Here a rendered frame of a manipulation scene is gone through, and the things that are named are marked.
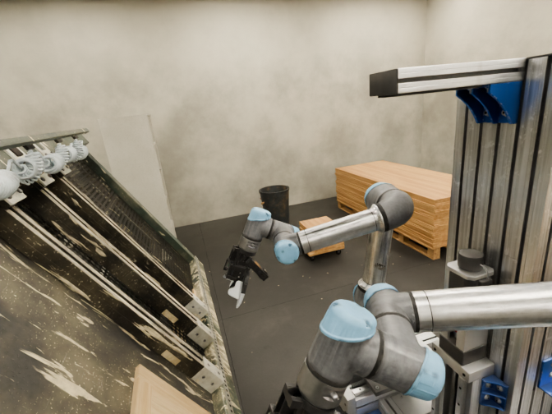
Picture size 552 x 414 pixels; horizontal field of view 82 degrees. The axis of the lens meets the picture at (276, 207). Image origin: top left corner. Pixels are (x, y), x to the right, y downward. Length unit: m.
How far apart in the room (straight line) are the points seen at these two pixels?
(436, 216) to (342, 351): 3.69
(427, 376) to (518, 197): 0.51
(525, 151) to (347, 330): 0.58
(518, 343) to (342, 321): 0.64
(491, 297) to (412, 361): 0.21
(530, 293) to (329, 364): 0.37
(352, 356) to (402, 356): 0.08
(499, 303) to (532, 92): 0.44
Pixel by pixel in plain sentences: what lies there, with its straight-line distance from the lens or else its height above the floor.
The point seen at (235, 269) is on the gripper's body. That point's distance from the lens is 1.15.
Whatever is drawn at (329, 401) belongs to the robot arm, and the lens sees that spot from 0.56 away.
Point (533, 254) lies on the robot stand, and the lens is 0.93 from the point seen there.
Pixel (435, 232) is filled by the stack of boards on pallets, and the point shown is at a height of 0.36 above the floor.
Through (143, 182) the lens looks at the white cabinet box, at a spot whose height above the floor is 1.18.
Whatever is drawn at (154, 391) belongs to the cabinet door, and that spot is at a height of 1.18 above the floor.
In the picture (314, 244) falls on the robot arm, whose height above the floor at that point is 1.56.
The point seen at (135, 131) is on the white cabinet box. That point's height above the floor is 1.85.
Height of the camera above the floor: 1.99
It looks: 18 degrees down
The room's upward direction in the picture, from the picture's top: 6 degrees counter-clockwise
